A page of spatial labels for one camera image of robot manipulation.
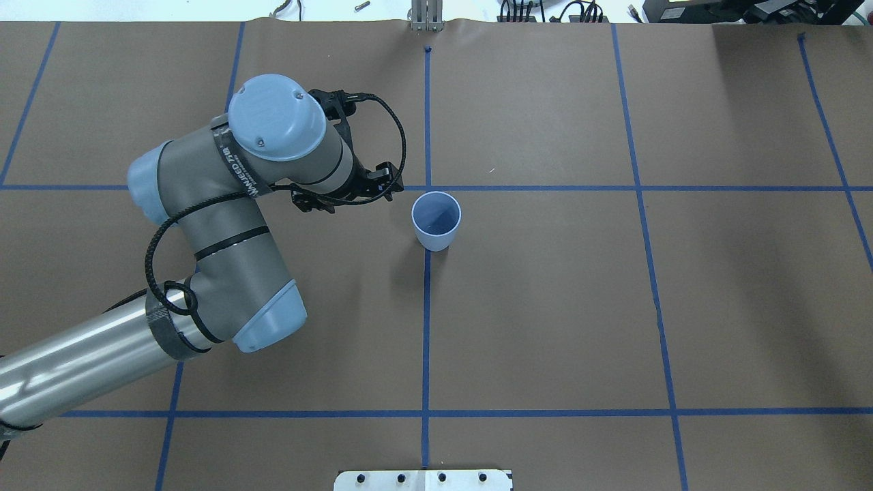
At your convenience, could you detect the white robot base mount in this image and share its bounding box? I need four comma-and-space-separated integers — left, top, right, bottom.
333, 468, 514, 490

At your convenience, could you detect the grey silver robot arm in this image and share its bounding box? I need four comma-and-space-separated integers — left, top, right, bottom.
1, 74, 406, 443

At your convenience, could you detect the black equipment box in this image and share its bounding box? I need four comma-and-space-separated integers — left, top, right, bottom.
642, 1, 864, 26

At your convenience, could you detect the light blue plastic cup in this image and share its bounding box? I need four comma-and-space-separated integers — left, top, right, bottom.
411, 192, 462, 252

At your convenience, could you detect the black cable bundle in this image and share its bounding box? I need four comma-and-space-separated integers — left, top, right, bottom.
497, 0, 610, 25

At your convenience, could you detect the black open-frame gripper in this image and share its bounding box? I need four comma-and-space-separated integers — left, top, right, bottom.
290, 89, 404, 213

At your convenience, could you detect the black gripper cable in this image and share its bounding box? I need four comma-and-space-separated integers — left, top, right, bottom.
144, 92, 408, 316

